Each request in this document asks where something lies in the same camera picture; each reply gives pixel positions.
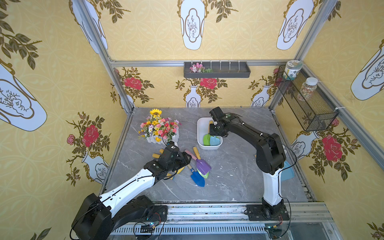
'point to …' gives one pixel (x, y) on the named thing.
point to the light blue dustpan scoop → (288, 173)
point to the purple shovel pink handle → (202, 166)
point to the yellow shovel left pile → (179, 170)
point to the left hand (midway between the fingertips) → (185, 156)
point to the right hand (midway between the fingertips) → (216, 129)
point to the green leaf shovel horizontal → (206, 139)
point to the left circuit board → (149, 228)
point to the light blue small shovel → (214, 141)
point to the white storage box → (202, 129)
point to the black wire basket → (313, 113)
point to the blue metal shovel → (197, 179)
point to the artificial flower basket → (157, 130)
